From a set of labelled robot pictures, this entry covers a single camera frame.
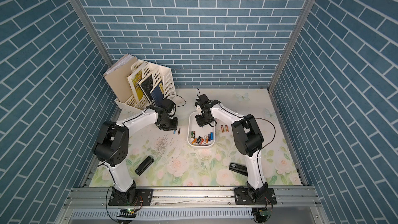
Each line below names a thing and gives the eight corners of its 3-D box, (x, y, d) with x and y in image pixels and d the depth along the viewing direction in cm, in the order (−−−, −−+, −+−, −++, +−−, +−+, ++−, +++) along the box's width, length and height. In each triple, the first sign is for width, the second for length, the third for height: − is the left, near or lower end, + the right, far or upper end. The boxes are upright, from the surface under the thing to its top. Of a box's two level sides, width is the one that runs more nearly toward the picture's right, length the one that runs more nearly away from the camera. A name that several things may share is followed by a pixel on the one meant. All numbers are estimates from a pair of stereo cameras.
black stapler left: (136, 173, 83) (133, 170, 80) (151, 157, 88) (149, 155, 85) (140, 177, 82) (137, 175, 78) (155, 161, 87) (153, 158, 84)
